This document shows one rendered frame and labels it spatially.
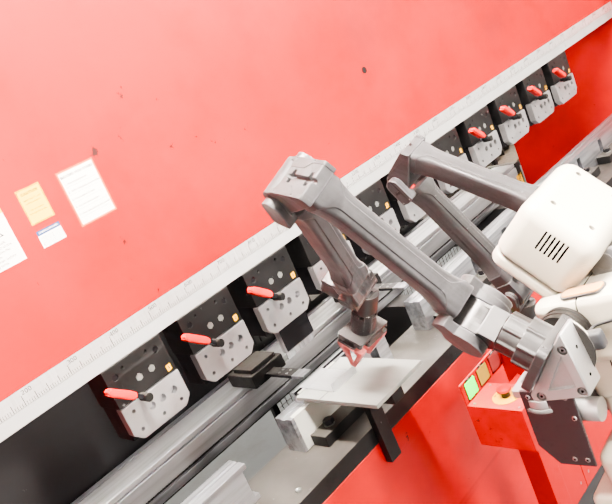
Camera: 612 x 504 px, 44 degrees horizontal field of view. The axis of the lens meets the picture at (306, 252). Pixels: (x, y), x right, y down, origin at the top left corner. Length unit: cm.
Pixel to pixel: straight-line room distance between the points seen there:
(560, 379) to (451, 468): 90
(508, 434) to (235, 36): 116
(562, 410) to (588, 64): 237
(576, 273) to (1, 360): 100
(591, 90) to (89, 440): 257
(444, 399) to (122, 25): 122
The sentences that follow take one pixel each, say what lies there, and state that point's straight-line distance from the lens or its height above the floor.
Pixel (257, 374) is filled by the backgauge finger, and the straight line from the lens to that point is 203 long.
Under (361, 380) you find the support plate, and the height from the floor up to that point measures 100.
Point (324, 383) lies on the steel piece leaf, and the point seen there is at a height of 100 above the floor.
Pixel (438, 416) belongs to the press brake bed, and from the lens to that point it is 205.
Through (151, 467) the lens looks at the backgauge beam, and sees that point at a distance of 193.
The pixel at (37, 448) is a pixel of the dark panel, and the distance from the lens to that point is 209.
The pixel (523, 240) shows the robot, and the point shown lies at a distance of 130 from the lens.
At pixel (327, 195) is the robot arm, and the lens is 116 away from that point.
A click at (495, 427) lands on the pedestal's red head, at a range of 198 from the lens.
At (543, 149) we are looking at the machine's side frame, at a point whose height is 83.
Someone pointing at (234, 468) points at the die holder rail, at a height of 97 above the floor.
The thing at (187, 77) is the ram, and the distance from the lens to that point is 171.
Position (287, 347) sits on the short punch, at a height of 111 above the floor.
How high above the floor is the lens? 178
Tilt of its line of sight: 15 degrees down
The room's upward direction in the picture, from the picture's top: 23 degrees counter-clockwise
